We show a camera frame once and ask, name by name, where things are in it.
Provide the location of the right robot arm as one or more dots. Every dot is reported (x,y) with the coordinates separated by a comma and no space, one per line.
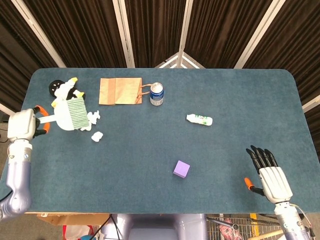
(291,221)

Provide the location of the cardboard box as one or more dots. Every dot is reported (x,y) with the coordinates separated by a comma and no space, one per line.
(65,218)

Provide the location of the brown paper bag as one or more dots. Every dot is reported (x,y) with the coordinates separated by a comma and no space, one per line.
(120,91)

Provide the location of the penguin plush toy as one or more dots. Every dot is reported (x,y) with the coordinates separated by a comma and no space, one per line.
(63,88)

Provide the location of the wooden stick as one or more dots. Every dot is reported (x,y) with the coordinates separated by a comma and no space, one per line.
(271,234)

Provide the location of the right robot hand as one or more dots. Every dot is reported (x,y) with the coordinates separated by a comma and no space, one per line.
(275,182)

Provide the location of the red and white plastic bag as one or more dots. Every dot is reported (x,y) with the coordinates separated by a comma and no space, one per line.
(75,231)

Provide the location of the white paper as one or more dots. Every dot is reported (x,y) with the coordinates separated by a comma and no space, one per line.
(93,118)
(97,136)

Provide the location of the white plastic drink bottle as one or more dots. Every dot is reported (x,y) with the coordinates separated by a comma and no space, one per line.
(200,120)

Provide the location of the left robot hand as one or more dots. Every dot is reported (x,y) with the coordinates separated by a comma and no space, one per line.
(21,123)

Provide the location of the blue soda can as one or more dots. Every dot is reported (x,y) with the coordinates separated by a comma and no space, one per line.
(156,96)

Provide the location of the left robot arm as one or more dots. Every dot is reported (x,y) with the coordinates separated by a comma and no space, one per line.
(17,175)

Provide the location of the black tripod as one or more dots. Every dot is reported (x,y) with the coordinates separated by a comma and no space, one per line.
(110,221)

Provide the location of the teal felt table cover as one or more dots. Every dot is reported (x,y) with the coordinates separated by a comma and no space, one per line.
(212,150)

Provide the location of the lavender robot torso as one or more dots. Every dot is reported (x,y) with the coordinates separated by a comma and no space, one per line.
(155,227)

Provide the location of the white partition frame post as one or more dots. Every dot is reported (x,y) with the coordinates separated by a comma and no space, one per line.
(6,109)
(40,33)
(125,33)
(258,33)
(311,103)
(185,33)

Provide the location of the purple cube block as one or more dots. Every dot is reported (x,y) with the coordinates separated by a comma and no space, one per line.
(181,169)

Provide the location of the brown pleated curtain panel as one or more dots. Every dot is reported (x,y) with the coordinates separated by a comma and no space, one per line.
(15,62)
(300,45)
(82,32)
(155,30)
(220,32)

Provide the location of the red patterned bag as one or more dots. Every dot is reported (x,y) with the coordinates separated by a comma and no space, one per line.
(228,230)

